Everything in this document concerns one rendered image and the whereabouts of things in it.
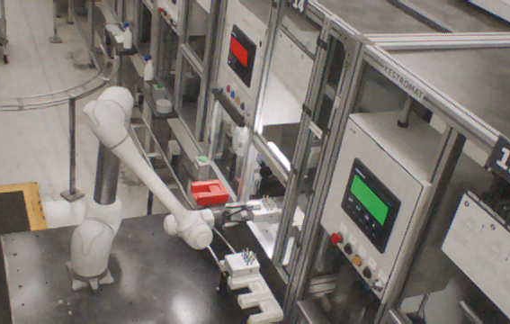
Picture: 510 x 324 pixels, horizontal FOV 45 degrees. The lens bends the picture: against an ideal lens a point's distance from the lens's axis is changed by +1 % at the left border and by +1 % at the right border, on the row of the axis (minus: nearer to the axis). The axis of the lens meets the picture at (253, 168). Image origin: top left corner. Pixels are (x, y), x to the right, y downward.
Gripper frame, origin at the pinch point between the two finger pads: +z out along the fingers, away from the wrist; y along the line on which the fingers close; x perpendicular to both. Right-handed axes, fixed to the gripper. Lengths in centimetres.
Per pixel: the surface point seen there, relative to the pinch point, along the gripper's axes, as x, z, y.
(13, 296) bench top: 9, -103, -33
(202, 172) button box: 43.2, -8.8, -5.4
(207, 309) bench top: -19.3, -25.7, -34.9
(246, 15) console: 41, 4, 77
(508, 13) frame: -24, 84, 100
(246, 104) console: 27.8, 2.7, 40.3
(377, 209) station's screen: -77, 1, 59
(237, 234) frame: 45, 17, -53
